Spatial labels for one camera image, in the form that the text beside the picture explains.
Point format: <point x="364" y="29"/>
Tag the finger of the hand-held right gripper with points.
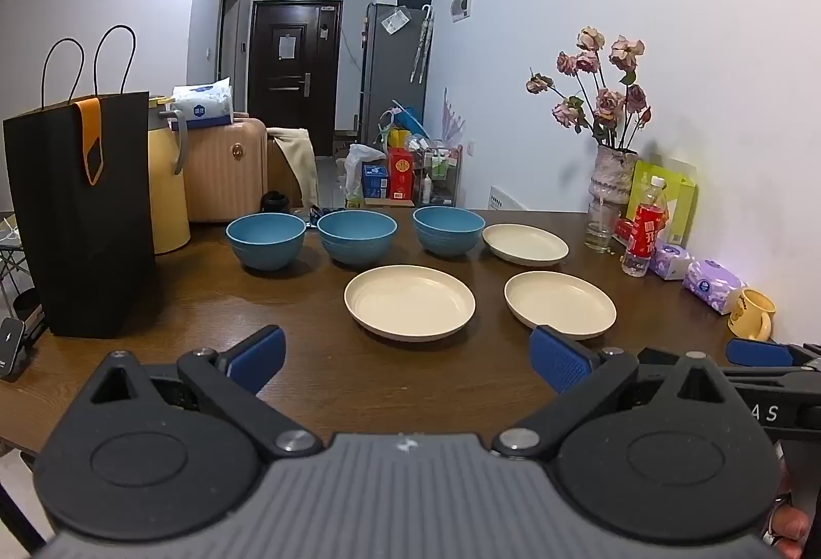
<point x="760" y="352"/>

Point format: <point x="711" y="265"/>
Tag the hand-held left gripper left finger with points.
<point x="256" y="357"/>

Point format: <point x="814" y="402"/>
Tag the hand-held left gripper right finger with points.
<point x="558" y="357"/>

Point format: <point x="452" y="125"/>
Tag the cream plate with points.
<point x="410" y="302"/>
<point x="524" y="243"/>
<point x="559" y="304"/>

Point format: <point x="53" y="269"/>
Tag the blue bowl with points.
<point x="265" y="243"/>
<point x="357" y="238"/>
<point x="448" y="232"/>

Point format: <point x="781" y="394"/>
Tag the person's right hand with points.
<point x="790" y="530"/>

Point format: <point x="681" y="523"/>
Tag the yellow mug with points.
<point x="750" y="315"/>

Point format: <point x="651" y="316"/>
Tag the large purple tissue pack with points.
<point x="712" y="286"/>

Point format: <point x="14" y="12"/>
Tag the small purple tissue pack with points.
<point x="670" y="262"/>

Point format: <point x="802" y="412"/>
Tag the clear drinking glass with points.
<point x="601" y="232"/>

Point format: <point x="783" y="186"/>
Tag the red label plastic bottle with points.
<point x="644" y="232"/>

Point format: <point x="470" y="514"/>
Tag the black cup sleeve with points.
<point x="276" y="203"/>

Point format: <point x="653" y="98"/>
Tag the white panel board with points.
<point x="507" y="199"/>

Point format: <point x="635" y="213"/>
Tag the green box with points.
<point x="680" y="199"/>

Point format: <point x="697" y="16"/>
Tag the yellow thermos jug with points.
<point x="168" y="199"/>

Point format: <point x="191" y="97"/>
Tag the wooden chair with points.
<point x="279" y="177"/>

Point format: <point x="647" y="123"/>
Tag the pink suitcase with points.
<point x="224" y="174"/>

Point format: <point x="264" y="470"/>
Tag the beige jacket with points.
<point x="303" y="161"/>

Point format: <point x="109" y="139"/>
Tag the black paper bag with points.
<point x="77" y="244"/>

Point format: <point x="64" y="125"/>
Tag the blue box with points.
<point x="374" y="180"/>

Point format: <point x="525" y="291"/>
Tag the white squeeze bottle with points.
<point x="425" y="190"/>

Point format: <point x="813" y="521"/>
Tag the white plastic bag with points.
<point x="356" y="161"/>

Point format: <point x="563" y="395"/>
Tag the red box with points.
<point x="401" y="174"/>

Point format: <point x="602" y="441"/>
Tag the white blue tissue pack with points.
<point x="205" y="106"/>

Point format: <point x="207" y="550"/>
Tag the dark brown door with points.
<point x="288" y="103"/>

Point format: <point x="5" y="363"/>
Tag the yellow packet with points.
<point x="401" y="139"/>

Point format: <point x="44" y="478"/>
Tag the purple wings decoration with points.
<point x="452" y="116"/>

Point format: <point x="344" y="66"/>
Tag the grey refrigerator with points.
<point x="385" y="84"/>

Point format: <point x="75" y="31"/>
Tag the grey side door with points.
<point x="229" y="45"/>

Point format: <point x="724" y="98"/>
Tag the folded umbrella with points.
<point x="421" y="45"/>

